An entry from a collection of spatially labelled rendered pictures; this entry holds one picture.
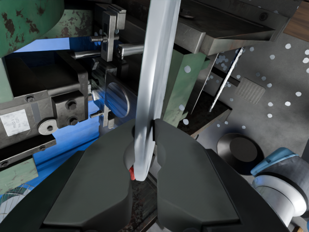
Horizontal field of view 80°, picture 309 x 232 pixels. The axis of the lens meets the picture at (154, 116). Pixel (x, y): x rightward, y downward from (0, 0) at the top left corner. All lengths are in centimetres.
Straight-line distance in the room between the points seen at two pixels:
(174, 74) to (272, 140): 83
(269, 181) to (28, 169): 64
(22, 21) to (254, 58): 108
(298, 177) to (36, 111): 67
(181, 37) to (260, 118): 80
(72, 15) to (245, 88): 82
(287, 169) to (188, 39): 42
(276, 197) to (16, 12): 53
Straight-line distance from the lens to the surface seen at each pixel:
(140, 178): 17
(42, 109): 59
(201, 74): 96
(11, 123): 59
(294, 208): 55
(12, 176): 66
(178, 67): 60
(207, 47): 57
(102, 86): 71
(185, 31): 58
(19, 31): 23
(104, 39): 66
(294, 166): 57
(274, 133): 126
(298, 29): 78
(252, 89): 104
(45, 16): 28
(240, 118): 129
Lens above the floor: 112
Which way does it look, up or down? 40 degrees down
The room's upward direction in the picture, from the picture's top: 116 degrees counter-clockwise
